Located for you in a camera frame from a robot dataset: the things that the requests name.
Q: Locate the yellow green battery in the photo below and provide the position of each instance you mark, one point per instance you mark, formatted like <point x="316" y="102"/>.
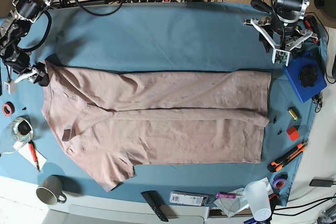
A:
<point x="293" y="111"/>

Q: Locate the black star knob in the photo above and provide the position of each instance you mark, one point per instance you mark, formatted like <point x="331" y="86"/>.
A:
<point x="308" y="76"/>

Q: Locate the red tape roll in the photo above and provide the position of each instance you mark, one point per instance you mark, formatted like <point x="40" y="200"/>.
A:
<point x="8" y="108"/>

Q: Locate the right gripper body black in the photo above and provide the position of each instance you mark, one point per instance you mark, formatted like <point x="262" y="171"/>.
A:
<point x="17" y="61"/>

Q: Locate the white paper note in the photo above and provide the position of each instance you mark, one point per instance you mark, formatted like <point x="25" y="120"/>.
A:
<point x="25" y="152"/>

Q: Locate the translucent plastic cup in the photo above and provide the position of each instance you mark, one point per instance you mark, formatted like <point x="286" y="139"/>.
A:
<point x="257" y="197"/>

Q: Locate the orange black power tool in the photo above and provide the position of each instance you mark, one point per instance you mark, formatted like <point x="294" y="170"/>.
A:
<point x="312" y="24"/>

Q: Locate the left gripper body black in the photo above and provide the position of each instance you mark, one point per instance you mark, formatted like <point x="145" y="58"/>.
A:
<point x="284" y="25"/>

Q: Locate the red cube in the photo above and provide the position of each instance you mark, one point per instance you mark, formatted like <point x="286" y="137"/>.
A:
<point x="293" y="133"/>

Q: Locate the orange black utility knife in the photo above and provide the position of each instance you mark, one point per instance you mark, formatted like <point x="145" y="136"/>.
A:
<point x="288" y="157"/>

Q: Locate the blue plastic box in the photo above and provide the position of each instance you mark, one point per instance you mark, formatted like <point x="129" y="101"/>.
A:
<point x="295" y="67"/>

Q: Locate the orange pen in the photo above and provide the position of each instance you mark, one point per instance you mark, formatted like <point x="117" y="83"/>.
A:
<point x="33" y="153"/>

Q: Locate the blue table cloth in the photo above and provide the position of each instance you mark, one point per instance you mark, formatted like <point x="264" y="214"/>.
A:
<point x="143" y="38"/>

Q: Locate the clear packaged item with barcode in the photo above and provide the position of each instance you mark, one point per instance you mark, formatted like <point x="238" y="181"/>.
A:
<point x="189" y="199"/>

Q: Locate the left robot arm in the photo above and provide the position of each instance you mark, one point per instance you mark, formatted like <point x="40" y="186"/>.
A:
<point x="282" y="7"/>

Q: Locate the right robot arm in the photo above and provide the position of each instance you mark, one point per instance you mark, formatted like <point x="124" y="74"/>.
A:
<point x="17" y="25"/>

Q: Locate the black remote control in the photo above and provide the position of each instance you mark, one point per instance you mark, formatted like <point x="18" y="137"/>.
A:
<point x="151" y="198"/>

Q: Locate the grey ceramic mug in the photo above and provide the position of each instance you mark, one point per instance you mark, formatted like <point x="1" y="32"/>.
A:
<point x="50" y="191"/>

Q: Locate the mauve pink T-shirt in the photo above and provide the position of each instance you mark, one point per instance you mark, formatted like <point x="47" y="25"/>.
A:
<point x="109" y="123"/>

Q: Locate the purple tape roll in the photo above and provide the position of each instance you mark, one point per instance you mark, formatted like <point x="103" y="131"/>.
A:
<point x="280" y="181"/>

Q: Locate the clear tape roll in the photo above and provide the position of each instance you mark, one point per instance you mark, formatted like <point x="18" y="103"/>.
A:
<point x="20" y="130"/>

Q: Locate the purple marker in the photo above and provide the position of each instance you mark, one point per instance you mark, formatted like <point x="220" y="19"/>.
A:
<point x="229" y="195"/>

